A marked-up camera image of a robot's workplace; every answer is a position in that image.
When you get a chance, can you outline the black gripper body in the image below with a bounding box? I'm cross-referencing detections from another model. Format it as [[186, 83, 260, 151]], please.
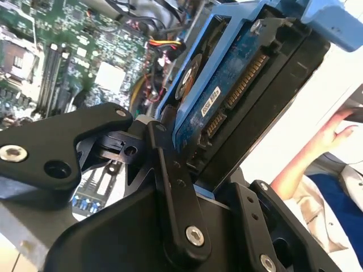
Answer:
[[44, 185, 256, 272]]

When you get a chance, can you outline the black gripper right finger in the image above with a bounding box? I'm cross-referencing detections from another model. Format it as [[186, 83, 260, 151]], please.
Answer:
[[226, 180, 341, 272]]

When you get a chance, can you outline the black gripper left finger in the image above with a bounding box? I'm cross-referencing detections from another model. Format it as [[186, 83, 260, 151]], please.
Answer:
[[0, 101, 213, 263]]

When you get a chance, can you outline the hard disk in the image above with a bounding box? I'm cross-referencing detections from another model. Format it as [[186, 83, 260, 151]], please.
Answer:
[[157, 0, 363, 193]]

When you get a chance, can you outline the person's hand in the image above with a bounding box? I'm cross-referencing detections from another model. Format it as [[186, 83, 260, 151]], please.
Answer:
[[320, 109, 360, 152]]

